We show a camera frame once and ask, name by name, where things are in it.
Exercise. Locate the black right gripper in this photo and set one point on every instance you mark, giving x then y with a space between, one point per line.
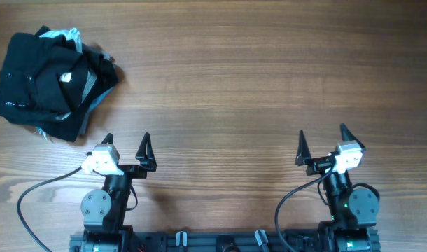
304 157

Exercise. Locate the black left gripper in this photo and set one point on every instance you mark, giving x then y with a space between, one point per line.
148 162

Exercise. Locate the black polo shirt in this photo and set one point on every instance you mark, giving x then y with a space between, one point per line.
42 82

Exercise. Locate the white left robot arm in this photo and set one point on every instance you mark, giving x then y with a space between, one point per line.
104 209

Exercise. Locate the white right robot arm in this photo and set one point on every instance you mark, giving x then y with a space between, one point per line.
353 207

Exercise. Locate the black folded garment pile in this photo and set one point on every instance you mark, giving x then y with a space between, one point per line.
92 79

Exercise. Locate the light blue crumpled garment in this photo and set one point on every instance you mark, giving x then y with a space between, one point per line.
70 35

